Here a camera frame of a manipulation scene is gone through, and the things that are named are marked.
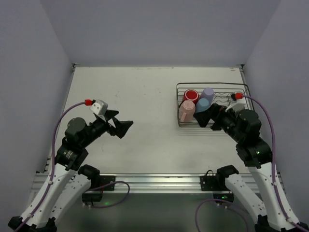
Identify light blue cup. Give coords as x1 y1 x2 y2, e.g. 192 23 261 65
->
195 98 210 113

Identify pink mug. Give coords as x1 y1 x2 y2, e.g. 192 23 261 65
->
179 100 196 123

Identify red mug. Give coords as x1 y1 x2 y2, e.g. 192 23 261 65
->
182 89 199 104

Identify lavender cup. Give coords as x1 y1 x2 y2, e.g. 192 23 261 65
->
200 87 214 103

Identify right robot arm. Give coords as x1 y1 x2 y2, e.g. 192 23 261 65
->
194 103 309 232

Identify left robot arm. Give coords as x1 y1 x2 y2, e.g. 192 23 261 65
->
8 110 133 232

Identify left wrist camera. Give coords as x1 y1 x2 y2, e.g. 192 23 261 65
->
90 100 108 116

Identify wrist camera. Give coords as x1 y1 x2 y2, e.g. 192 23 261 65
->
225 92 246 112
90 100 108 116

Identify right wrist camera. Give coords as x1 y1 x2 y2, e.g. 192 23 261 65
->
225 92 246 112

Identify black wire dish rack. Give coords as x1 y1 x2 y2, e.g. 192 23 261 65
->
176 82 255 128

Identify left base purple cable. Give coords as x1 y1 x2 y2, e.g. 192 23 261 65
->
83 180 131 209

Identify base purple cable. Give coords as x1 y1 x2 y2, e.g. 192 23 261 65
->
195 199 252 232
83 180 131 209

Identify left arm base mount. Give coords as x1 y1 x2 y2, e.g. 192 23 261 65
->
82 175 116 206

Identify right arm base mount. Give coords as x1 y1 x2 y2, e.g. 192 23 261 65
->
199 170 234 205

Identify aluminium rail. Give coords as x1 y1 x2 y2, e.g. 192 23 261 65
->
29 171 285 194

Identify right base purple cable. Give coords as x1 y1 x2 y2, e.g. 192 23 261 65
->
195 199 252 232

